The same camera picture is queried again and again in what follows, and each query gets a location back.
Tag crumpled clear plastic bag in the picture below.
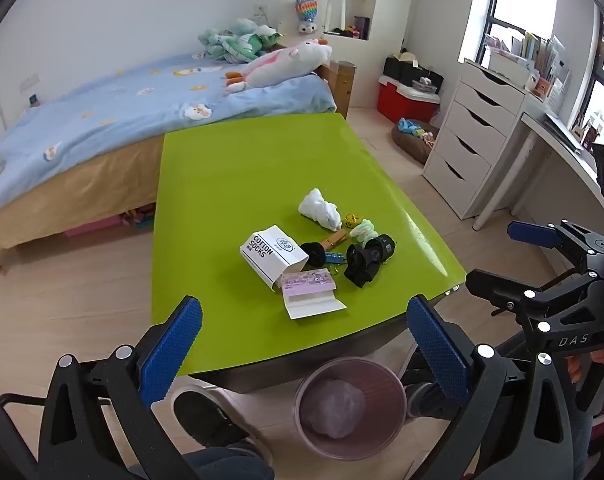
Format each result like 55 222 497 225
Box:
302 377 367 439

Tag white drawer unit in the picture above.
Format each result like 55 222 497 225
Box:
423 60 527 221

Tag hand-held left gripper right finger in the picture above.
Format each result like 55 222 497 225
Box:
406 295 590 480

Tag brown pet bed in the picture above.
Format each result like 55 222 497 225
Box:
391 119 438 165

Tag red storage box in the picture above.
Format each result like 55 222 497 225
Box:
377 76 441 125

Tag pink and white plush toy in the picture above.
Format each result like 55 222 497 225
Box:
225 37 333 95

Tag pink box under bed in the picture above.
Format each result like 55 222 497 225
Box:
64 212 126 239

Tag pink and white card packet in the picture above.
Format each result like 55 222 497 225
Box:
281 269 347 321

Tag green plush toy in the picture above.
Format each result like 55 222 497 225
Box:
231 30 286 64

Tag small brown picture frame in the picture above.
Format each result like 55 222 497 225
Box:
584 110 604 147

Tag light green scrunchie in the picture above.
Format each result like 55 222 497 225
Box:
349 219 381 247

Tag blue printed blanket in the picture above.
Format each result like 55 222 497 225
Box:
0 52 337 223

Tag wooden clothespin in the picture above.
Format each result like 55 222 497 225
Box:
318 228 351 252

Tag white desk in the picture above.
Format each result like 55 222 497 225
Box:
474 105 604 233

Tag person's right foot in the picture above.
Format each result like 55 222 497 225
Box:
402 380 449 421

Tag person's left foot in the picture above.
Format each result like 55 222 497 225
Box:
174 387 275 466

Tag row of books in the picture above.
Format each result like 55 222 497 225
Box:
484 32 571 97

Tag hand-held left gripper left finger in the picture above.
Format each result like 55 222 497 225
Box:
37 295 204 480

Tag pink waste bin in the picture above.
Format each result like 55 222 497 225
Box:
293 356 408 462

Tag black storage bins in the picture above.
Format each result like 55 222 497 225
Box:
383 56 445 94

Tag white wall shelf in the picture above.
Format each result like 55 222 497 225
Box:
327 0 384 42

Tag teal plush toy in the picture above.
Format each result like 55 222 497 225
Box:
198 18 259 63

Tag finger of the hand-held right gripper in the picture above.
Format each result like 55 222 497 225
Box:
507 219 604 271
465 269 603 322

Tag black sock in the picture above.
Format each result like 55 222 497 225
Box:
343 244 381 289

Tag tan bed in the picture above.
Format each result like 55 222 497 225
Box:
0 42 351 274

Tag person's foot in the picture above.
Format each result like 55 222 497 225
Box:
402 380 449 421
174 387 275 466

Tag wooden nightstand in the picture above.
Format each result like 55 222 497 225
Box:
329 60 357 119

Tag person's left leg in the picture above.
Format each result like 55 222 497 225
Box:
182 447 276 480

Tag black round lid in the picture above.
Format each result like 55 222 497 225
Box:
300 242 327 269

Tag white crumpled cloth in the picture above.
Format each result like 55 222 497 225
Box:
298 188 343 231

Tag white sock box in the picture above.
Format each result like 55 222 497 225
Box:
240 225 310 292

